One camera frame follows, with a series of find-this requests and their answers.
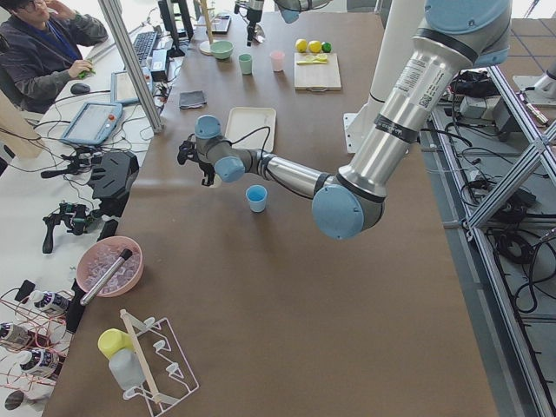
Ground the yellow lemon middle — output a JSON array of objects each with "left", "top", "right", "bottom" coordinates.
[{"left": 308, "top": 40, "right": 322, "bottom": 54}]

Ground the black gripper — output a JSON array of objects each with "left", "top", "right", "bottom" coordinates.
[
  {"left": 195, "top": 150, "right": 215, "bottom": 186},
  {"left": 247, "top": 8, "right": 262, "bottom": 47}
]

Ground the wooden cup stand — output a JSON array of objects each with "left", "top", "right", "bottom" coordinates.
[{"left": 194, "top": 0, "right": 214, "bottom": 56}]

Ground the blue teach pendant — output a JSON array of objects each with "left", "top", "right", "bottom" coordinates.
[{"left": 60, "top": 102, "right": 122, "bottom": 145}]

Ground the wooden cutting board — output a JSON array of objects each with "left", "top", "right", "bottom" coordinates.
[{"left": 294, "top": 52, "right": 341, "bottom": 91}]

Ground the metal muddler in bowl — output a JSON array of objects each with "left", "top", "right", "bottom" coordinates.
[{"left": 80, "top": 248, "right": 133, "bottom": 307}]

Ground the seated person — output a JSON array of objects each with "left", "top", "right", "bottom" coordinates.
[{"left": 1, "top": 1, "right": 108, "bottom": 113}]

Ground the yellow cup on rack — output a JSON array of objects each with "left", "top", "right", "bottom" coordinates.
[{"left": 97, "top": 328, "right": 134, "bottom": 360}]

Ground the yellow lemon outer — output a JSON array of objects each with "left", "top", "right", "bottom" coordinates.
[{"left": 295, "top": 38, "right": 308, "bottom": 53}]

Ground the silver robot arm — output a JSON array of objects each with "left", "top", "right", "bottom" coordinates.
[
  {"left": 195, "top": 1, "right": 512, "bottom": 239},
  {"left": 246, "top": 0, "right": 329, "bottom": 47}
]

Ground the pink plastic cup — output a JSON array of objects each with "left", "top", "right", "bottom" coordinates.
[{"left": 269, "top": 50, "right": 285, "bottom": 72}]

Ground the yellow plastic knife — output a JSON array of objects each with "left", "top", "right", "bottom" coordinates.
[{"left": 295, "top": 60, "right": 328, "bottom": 65}]

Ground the green lime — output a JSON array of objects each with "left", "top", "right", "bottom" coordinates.
[{"left": 321, "top": 42, "right": 332, "bottom": 53}]

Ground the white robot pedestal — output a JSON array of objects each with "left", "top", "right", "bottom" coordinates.
[{"left": 343, "top": 0, "right": 425, "bottom": 154}]

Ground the pink bowl with ice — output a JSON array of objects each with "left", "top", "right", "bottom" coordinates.
[{"left": 76, "top": 236, "right": 144, "bottom": 297}]

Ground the white wire rack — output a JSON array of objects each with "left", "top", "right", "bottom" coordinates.
[{"left": 120, "top": 309, "right": 200, "bottom": 416}]

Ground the yellow lemon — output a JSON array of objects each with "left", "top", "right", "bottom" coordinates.
[
  {"left": 308, "top": 40, "right": 322, "bottom": 54},
  {"left": 295, "top": 38, "right": 308, "bottom": 53}
]

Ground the green plastic cup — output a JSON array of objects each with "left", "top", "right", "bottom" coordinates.
[{"left": 238, "top": 53, "right": 253, "bottom": 75}]

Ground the aluminium frame post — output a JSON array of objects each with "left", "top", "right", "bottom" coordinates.
[{"left": 98, "top": 0, "right": 163, "bottom": 134}]

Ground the green bowl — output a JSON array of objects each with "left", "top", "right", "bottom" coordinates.
[{"left": 210, "top": 40, "right": 234, "bottom": 60}]

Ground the grey folded cloth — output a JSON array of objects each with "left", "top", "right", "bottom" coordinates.
[{"left": 179, "top": 90, "right": 207, "bottom": 109}]

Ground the beige rabbit tray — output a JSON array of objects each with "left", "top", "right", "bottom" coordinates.
[{"left": 224, "top": 107, "right": 276, "bottom": 152}]

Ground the blue plastic cup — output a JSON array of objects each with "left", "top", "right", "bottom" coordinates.
[{"left": 245, "top": 184, "right": 268, "bottom": 213}]

